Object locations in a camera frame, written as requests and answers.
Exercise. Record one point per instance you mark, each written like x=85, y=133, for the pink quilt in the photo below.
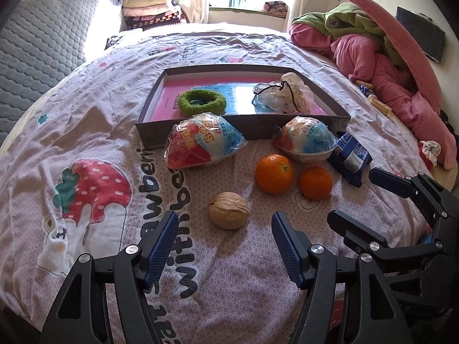
x=362, y=53

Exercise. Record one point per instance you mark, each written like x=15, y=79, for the walnut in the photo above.
x=229, y=210

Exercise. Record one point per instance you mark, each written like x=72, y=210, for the patterned blanket on windowsill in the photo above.
x=275, y=8

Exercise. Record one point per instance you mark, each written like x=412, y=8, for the grey quilted headboard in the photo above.
x=43, y=43

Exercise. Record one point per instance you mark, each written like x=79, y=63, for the black wall television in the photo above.
x=419, y=32

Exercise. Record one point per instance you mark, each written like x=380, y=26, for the orange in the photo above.
x=315, y=183
x=274, y=173

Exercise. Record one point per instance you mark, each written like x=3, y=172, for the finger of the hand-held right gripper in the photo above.
x=349, y=227
x=391, y=184

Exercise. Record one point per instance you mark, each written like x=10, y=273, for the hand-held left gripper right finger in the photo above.
x=287, y=247

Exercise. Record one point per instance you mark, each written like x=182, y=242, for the wrapped egg toy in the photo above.
x=306, y=138
x=204, y=143

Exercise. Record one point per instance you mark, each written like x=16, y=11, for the small blue snack packet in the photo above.
x=365, y=89

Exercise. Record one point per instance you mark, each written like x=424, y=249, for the dark cardboard box pink inside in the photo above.
x=258, y=126

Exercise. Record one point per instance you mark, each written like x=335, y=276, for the yellow snack packet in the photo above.
x=379, y=104

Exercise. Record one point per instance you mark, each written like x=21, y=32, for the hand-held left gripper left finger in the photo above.
x=161, y=243

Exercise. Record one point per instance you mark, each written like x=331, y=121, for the green hair scrunchie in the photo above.
x=186, y=105

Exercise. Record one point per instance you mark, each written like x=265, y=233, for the cream folded blanket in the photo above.
x=147, y=5

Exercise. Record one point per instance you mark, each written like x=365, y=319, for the strawberry printed bedsheet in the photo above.
x=107, y=122

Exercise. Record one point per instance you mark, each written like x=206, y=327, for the dark blue snack packet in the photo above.
x=349, y=157

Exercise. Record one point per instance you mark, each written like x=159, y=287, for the green blanket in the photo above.
x=344, y=21

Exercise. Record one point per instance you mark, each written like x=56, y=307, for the pink cushion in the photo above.
x=394, y=32

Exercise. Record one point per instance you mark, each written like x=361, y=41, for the floral white scrunchie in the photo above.
x=430, y=152

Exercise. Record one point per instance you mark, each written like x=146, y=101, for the dark patterned folded blankets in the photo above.
x=154, y=19

